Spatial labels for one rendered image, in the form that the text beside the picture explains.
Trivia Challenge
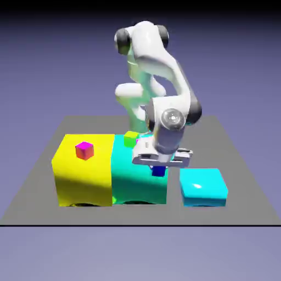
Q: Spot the large yellow box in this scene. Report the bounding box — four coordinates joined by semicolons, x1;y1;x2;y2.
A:
51;133;116;207

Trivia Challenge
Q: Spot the large teal box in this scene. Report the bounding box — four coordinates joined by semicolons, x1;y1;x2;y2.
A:
110;133;169;206

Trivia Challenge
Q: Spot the small blue cube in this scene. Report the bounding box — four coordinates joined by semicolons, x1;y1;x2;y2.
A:
151;166;166;177

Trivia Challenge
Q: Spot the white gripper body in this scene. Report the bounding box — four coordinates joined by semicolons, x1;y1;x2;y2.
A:
131;137;194;169

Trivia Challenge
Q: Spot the small green cube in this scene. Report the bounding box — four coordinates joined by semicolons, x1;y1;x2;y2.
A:
123;131;139;148

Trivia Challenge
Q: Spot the large cyan box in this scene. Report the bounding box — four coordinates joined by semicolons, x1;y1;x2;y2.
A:
179;168;229;207

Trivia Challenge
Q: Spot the small red cube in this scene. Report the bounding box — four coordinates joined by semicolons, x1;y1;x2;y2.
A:
75;141;95;161

